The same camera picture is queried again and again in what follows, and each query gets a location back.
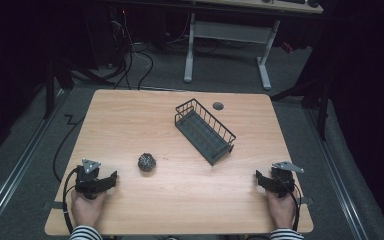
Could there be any person's right hand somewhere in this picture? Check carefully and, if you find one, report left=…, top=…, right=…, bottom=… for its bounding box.
left=265, top=187, right=300, bottom=231

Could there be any metal floor rail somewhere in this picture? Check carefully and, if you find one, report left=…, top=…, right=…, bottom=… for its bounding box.
left=304, top=106, right=370, bottom=240
left=0, top=89, right=68, bottom=234

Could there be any small red object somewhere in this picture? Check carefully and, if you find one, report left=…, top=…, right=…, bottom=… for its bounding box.
left=280, top=41, right=295, bottom=54

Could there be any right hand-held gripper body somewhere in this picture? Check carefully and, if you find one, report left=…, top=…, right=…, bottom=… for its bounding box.
left=269, top=160, right=305, bottom=199

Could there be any black floor cable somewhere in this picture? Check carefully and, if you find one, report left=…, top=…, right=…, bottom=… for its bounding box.
left=52, top=114, right=87, bottom=184

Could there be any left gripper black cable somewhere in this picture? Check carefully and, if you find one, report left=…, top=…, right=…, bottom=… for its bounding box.
left=61, top=166, right=82, bottom=235

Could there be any bundle of black cables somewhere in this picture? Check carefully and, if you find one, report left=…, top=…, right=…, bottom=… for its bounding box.
left=108, top=13, right=155, bottom=91

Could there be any person's left hand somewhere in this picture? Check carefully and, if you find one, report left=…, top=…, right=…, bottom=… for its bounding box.
left=70, top=188, right=108, bottom=231

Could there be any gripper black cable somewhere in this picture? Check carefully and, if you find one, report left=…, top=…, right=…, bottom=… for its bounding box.
left=61, top=166, right=82, bottom=235
left=275, top=175, right=303, bottom=233

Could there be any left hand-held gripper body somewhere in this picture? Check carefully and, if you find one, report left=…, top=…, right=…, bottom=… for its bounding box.
left=74, top=158, right=102, bottom=201

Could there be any dark computer tower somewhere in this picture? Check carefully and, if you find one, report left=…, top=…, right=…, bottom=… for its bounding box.
left=81, top=4, right=128, bottom=69

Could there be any steel wool scrubber ball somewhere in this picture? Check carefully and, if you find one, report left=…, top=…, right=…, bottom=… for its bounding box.
left=137, top=152, right=158, bottom=173

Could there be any white-framed background desk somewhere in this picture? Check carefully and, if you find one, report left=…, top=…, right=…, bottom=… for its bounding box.
left=183, top=0, right=325, bottom=92

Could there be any black metal stand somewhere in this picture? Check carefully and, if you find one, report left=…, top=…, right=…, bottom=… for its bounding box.
left=269, top=66, right=333, bottom=142
left=42, top=54, right=76, bottom=120

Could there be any black wire basket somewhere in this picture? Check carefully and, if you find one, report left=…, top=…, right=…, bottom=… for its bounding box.
left=174, top=97, right=237, bottom=167

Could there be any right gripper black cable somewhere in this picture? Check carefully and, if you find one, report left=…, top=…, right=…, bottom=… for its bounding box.
left=275, top=175, right=303, bottom=233

